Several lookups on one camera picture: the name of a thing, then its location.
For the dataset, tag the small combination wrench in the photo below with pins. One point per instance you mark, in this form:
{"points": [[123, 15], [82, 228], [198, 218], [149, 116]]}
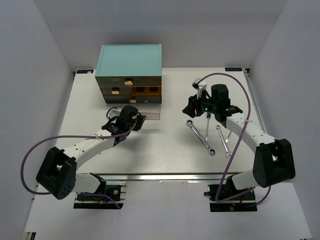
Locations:
{"points": [[224, 143]]}

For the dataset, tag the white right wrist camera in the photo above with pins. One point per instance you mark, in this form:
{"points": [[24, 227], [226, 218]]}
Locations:
{"points": [[200, 86]]}

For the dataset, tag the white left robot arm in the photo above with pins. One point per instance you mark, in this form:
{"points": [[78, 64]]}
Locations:
{"points": [[58, 172]]}

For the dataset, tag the green handled long screwdriver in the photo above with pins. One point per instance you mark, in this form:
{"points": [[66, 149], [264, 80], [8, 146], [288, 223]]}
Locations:
{"points": [[208, 117]]}

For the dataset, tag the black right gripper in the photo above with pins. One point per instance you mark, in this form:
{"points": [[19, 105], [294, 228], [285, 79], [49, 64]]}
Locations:
{"points": [[193, 104]]}

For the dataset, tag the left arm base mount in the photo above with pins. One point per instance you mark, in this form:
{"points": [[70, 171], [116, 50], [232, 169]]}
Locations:
{"points": [[107, 193]]}

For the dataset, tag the teal drawer cabinet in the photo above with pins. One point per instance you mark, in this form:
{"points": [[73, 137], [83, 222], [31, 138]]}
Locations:
{"points": [[132, 60]]}

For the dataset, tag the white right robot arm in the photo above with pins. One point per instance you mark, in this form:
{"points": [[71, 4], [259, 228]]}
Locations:
{"points": [[273, 158]]}

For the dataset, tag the large ratchet combination wrench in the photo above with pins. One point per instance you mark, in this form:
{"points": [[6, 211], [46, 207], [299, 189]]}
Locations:
{"points": [[191, 125]]}

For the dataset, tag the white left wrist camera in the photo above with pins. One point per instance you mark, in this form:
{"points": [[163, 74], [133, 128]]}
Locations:
{"points": [[113, 112]]}

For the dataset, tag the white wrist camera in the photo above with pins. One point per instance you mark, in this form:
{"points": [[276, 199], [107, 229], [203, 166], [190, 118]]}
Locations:
{"points": [[200, 86], [113, 112]]}

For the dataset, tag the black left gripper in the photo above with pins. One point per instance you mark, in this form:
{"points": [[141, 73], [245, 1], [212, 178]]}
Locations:
{"points": [[140, 120]]}

